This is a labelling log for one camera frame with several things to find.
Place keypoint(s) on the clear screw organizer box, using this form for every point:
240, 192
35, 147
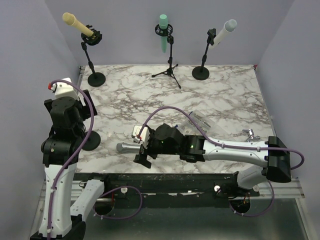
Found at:
208, 126

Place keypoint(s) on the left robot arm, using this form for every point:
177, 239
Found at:
62, 219

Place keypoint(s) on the grey microphone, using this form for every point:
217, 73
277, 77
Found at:
125, 148

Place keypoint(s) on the aluminium frame rail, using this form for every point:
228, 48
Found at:
290, 190

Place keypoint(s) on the black tripod microphone stand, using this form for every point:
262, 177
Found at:
170, 39

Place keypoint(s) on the black clip microphone stand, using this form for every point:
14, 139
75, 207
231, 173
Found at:
92, 142

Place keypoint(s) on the green microphone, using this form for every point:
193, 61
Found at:
163, 25

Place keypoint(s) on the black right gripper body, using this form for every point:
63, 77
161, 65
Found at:
154, 146

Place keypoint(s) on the beige microphone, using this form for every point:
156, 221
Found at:
72, 21

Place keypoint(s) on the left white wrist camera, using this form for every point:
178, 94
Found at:
62, 89

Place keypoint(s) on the silver metal faucet part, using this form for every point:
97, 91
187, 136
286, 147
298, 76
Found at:
251, 136

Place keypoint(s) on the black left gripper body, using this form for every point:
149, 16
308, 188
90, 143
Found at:
86, 110

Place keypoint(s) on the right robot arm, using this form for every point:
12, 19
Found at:
269, 160

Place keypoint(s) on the white microphone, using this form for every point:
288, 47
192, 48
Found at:
228, 27

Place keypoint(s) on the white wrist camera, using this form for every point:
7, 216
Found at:
140, 135
62, 89

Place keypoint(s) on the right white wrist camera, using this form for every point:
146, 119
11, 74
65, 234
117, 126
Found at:
140, 135

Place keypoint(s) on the black round-base stand right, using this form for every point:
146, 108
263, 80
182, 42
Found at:
201, 73

